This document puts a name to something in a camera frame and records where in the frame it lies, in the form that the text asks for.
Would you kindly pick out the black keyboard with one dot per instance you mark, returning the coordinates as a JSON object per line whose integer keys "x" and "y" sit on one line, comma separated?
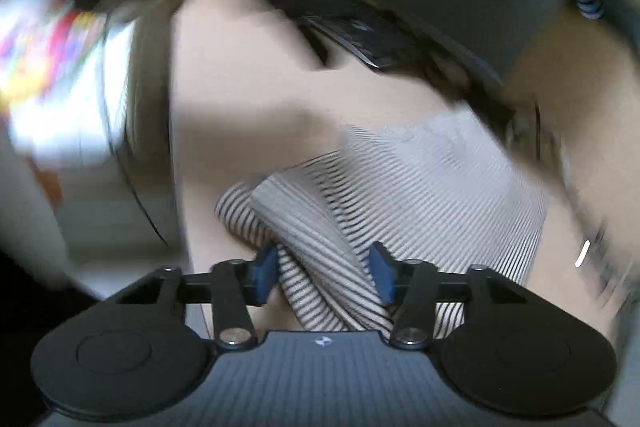
{"x": 350, "y": 34}

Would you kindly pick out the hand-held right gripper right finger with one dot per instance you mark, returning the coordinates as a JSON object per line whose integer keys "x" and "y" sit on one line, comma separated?
{"x": 381, "y": 271}

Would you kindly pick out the grey striped long-sleeve top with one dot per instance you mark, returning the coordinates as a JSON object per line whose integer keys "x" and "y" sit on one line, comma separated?
{"x": 420, "y": 192}

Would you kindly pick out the colourful printed box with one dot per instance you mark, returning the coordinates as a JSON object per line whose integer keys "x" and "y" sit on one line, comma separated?
{"x": 42, "y": 47}

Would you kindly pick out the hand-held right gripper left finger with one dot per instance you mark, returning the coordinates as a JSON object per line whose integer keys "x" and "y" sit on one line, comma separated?
{"x": 265, "y": 271}

